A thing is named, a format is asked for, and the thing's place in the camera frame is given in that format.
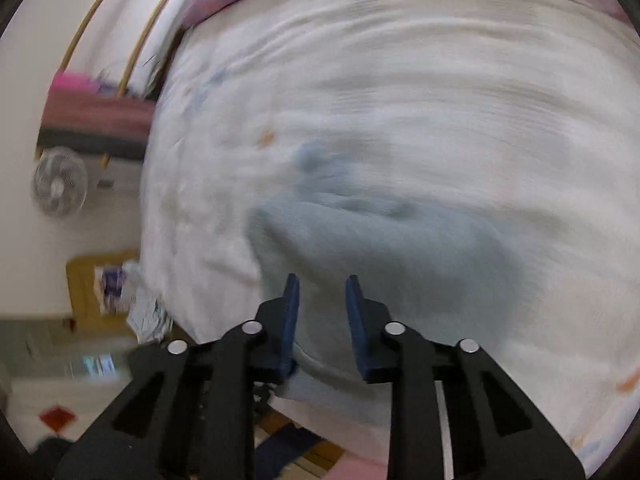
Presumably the person's pink clothing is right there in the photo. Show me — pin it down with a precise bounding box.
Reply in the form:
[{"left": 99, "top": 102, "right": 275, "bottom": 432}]
[{"left": 320, "top": 452, "right": 391, "bottom": 480}]

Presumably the pink and brown towel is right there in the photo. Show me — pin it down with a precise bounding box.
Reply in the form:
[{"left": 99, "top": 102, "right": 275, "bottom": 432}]
[{"left": 40, "top": 71, "right": 158, "bottom": 161}]

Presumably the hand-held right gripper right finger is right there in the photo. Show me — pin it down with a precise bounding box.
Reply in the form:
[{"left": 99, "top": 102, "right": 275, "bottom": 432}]
[{"left": 346, "top": 275, "right": 583, "bottom": 480}]

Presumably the white patterned bedspread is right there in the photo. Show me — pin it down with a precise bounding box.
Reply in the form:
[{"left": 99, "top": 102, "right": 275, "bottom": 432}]
[{"left": 137, "top": 0, "right": 640, "bottom": 476}]

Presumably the pile of clothes on floor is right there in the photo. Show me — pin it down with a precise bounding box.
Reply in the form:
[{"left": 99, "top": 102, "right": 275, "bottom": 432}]
[{"left": 95, "top": 260, "right": 173, "bottom": 343}]

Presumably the white electric fan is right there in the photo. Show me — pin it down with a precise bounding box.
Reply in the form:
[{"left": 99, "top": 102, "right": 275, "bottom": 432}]
[{"left": 31, "top": 146, "right": 89, "bottom": 218}]

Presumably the red diamond paper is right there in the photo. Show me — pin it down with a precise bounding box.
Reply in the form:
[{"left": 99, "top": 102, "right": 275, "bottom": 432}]
[{"left": 39, "top": 406, "right": 78, "bottom": 432}]

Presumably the wooden rail clothes rack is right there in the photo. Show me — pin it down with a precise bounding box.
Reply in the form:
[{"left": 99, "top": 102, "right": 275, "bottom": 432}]
[{"left": 35, "top": 0, "right": 198, "bottom": 166}]

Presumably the grey zip hoodie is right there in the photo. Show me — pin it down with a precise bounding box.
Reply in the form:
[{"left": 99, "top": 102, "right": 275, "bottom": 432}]
[{"left": 247, "top": 140, "right": 526, "bottom": 361}]

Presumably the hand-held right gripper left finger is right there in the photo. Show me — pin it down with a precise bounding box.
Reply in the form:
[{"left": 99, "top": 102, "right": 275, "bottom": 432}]
[{"left": 55, "top": 274, "right": 300, "bottom": 480}]

